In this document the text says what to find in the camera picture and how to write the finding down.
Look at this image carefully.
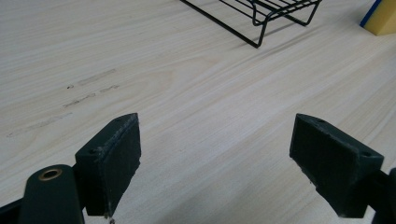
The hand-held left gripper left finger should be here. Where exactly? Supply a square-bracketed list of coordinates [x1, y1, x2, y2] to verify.
[74, 112, 142, 217]

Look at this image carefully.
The black wire rack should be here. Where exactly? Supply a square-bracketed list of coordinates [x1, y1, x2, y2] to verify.
[179, 0, 323, 49]

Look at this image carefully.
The yellow and blue sponge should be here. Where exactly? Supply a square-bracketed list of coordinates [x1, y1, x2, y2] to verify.
[360, 0, 396, 36]

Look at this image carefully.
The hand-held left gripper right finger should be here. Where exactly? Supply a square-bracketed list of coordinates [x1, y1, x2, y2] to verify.
[289, 113, 385, 218]

